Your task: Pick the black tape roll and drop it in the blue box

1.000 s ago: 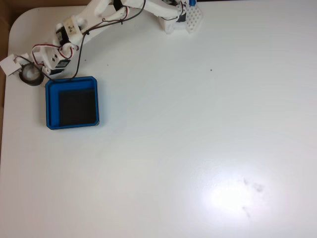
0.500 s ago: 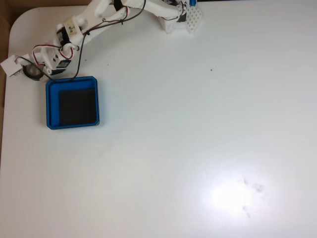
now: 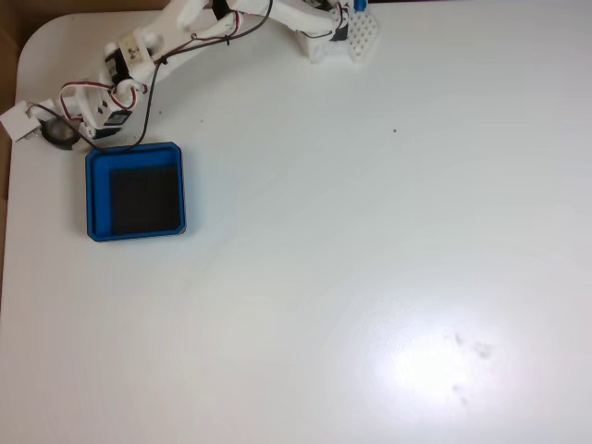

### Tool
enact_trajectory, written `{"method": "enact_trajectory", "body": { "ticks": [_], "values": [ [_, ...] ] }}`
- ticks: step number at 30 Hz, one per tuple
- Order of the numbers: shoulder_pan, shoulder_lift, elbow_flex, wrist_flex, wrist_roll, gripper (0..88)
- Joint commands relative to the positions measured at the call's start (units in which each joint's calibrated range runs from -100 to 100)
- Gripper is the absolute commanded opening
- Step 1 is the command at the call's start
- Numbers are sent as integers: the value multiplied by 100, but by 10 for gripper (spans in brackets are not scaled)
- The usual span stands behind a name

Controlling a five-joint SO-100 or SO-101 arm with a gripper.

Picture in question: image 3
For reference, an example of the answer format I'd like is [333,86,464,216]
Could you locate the black tape roll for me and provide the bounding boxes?
[39,117,84,151]

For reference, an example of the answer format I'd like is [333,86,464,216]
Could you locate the blue square box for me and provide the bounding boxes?
[84,141,189,243]

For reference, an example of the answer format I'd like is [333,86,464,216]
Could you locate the red servo wire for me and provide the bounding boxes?
[58,80,140,122]

